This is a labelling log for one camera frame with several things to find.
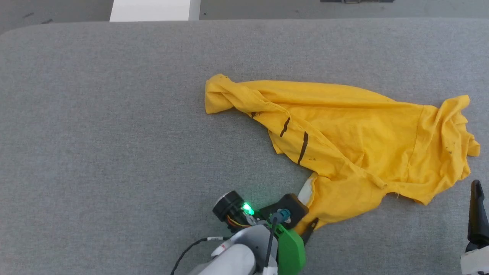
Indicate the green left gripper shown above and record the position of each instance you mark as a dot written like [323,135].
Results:
[291,252]

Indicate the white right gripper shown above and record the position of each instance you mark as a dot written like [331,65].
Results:
[476,263]

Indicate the yellow bear print garment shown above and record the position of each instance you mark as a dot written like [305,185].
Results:
[363,133]

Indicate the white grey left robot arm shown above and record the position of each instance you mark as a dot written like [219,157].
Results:
[237,259]

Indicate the white rectangular box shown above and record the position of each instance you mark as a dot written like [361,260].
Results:
[153,9]

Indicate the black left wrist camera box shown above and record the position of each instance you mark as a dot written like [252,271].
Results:
[290,204]

